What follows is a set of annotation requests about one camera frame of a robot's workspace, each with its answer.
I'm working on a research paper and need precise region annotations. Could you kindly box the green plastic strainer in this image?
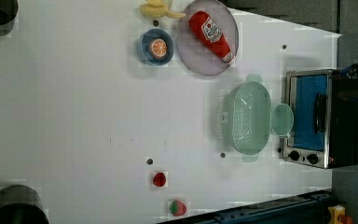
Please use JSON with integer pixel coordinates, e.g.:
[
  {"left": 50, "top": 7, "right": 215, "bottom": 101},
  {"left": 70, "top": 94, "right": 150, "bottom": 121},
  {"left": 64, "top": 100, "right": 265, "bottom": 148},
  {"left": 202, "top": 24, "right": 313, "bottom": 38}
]
[{"left": 216, "top": 74, "right": 271, "bottom": 163}]

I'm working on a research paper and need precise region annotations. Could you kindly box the grey round plate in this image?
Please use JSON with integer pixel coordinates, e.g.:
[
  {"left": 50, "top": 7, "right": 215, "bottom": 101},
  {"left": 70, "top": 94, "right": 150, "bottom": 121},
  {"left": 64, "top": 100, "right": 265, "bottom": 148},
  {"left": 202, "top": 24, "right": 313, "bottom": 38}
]
[{"left": 176, "top": 0, "right": 239, "bottom": 76}]

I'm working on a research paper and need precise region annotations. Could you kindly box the orange slice toy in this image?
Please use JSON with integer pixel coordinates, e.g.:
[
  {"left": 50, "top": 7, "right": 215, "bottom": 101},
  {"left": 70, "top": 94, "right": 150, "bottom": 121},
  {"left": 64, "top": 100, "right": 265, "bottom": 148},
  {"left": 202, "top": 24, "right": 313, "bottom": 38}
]
[{"left": 149, "top": 38, "right": 168, "bottom": 59}]

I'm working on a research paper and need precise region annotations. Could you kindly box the red round fruit toy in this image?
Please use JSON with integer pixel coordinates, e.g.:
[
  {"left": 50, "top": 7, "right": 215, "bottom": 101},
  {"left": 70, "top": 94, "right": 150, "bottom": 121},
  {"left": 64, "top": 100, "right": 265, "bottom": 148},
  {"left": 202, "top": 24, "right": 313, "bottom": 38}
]
[{"left": 152, "top": 172, "right": 167, "bottom": 188}]

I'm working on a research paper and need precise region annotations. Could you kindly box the blue bowl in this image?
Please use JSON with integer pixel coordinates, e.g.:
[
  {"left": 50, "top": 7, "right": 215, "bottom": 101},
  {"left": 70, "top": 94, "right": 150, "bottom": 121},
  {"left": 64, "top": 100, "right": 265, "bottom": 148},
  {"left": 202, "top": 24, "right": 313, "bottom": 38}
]
[{"left": 138, "top": 29, "right": 174, "bottom": 66}]

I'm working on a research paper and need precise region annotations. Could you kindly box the red ketchup bottle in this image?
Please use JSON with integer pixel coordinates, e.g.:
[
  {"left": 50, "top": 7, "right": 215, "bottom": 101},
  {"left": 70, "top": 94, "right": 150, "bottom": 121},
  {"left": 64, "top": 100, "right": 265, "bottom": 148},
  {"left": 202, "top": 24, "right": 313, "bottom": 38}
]
[{"left": 188, "top": 11, "right": 235, "bottom": 65}]

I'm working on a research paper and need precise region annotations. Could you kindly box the strawberry toy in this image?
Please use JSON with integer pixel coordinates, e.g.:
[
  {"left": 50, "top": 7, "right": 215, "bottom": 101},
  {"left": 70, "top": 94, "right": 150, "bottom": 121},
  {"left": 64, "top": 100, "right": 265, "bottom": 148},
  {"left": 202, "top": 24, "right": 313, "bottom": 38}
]
[{"left": 170, "top": 200, "right": 187, "bottom": 217}]

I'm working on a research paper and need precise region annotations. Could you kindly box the green plastic cup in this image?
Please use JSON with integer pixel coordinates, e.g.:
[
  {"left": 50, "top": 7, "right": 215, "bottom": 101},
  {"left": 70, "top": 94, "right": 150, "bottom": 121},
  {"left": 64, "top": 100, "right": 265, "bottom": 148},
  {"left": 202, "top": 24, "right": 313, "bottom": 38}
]
[{"left": 270, "top": 104, "right": 294, "bottom": 138}]

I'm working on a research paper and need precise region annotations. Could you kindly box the yellow banana toy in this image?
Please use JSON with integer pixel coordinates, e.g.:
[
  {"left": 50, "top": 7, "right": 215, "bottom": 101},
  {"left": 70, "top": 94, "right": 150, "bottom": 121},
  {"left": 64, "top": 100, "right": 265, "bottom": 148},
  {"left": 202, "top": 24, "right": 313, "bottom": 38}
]
[{"left": 139, "top": 0, "right": 186, "bottom": 19}]

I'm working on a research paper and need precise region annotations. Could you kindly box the toaster oven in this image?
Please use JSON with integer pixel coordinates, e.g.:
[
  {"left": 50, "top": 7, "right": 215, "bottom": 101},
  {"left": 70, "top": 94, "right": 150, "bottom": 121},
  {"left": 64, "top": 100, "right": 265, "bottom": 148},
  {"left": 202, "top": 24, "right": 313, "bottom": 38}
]
[{"left": 282, "top": 69, "right": 358, "bottom": 169}]

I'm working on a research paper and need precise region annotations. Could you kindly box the yellow red button box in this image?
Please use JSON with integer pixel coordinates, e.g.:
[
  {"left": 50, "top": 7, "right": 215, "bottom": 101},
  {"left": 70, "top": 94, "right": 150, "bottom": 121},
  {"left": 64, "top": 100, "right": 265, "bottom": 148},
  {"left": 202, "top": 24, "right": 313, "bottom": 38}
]
[{"left": 328, "top": 205, "right": 353, "bottom": 224}]

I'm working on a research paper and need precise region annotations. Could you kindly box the blue metal frame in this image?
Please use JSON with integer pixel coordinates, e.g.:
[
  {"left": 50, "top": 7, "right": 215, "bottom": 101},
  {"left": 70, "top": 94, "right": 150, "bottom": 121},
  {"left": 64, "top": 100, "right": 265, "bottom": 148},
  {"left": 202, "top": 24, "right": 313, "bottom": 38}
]
[{"left": 159, "top": 190, "right": 337, "bottom": 224}]

